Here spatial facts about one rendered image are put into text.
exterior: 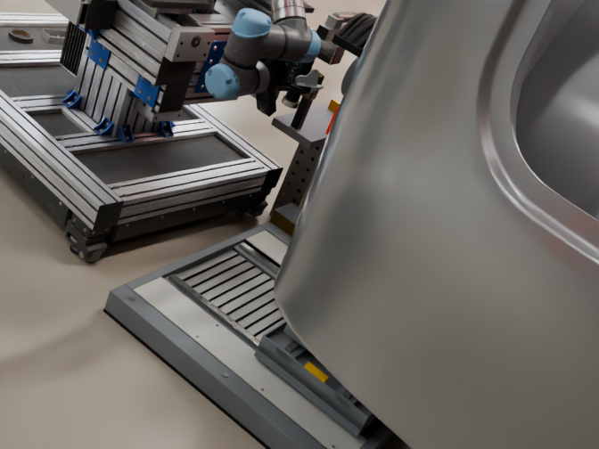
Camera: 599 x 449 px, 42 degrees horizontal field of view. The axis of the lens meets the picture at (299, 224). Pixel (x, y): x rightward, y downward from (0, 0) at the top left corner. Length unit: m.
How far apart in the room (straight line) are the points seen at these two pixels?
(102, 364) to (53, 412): 0.21
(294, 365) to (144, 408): 0.41
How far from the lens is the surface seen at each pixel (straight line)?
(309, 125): 2.76
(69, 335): 2.22
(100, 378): 2.12
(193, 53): 2.24
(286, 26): 1.77
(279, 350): 2.15
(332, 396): 2.11
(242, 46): 1.68
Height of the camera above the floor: 1.47
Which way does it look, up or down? 29 degrees down
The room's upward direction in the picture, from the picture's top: 24 degrees clockwise
